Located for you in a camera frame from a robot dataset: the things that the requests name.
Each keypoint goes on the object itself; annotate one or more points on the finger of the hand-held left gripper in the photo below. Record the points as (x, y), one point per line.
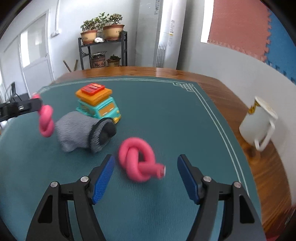
(20, 107)

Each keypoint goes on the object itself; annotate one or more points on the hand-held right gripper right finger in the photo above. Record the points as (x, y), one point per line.
(188, 180)

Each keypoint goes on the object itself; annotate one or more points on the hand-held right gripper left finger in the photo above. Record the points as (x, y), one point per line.
(104, 180)

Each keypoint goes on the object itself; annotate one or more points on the grey striped sock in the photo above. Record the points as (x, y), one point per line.
(74, 129)

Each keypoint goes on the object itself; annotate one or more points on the black chair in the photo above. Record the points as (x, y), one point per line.
(13, 91)

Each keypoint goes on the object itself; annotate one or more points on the wooden stick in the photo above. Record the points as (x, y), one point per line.
(75, 64)
(67, 66)

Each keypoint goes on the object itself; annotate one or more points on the white door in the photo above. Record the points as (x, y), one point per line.
(34, 46)

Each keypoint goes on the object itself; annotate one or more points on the teal table mat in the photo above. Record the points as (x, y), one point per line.
(161, 115)

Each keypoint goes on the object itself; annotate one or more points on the teal orange toy truck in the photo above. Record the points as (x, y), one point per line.
(99, 106)

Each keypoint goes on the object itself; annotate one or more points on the white mug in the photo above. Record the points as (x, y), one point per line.
(253, 125)

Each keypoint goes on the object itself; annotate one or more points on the brown rectangular planter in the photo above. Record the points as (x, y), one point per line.
(98, 61)

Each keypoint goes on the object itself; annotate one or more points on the small potted plant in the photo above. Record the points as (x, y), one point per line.
(89, 36)

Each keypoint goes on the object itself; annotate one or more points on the white object on shelf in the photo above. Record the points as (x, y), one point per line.
(99, 40)

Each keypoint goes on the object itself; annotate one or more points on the tiny potted plant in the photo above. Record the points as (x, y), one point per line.
(113, 62)

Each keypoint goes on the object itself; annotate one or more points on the large potted plant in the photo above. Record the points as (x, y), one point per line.
(112, 31)

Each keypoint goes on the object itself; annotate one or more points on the black metal plant shelf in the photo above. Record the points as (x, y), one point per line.
(125, 48)

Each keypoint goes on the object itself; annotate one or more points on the white standing air conditioner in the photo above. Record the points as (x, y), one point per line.
(168, 34)

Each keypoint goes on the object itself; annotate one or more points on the red foam mat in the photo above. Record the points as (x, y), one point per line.
(238, 25)

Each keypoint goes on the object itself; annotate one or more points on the blue foam mat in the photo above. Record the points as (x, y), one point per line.
(284, 46)

